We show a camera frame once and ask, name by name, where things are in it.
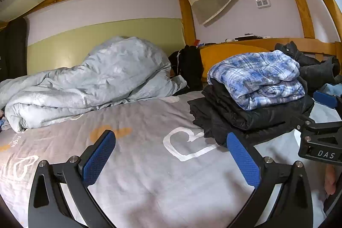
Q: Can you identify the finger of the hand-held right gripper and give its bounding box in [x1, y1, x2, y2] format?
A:
[292, 113, 321, 131]
[313, 91, 342, 113]

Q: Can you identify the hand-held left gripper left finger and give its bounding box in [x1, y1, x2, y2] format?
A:
[28, 130, 116, 228]

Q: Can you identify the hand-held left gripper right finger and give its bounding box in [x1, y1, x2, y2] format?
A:
[227, 132, 313, 228]

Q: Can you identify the blue plaid shirt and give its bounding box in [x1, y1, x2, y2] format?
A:
[207, 50, 306, 111]

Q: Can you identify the black clothes pile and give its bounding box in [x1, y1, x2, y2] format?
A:
[168, 45, 204, 91]

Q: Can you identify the person's right hand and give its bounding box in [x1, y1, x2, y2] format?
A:
[324, 164, 339, 191]

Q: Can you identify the light blue cloth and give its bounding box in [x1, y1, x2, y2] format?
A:
[318, 83, 342, 100]

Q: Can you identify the dark grey garment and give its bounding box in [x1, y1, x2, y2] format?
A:
[275, 41, 341, 87]

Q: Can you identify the black padded jacket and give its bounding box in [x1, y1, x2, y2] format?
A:
[187, 78, 315, 147]

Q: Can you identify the light grey duvet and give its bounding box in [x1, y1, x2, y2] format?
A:
[0, 36, 187, 133]

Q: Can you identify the flat black device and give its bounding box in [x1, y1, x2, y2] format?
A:
[234, 34, 264, 40]

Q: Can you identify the orange cushion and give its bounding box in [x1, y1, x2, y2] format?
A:
[199, 44, 271, 81]

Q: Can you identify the wooden bed frame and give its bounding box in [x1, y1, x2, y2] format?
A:
[0, 0, 342, 76]

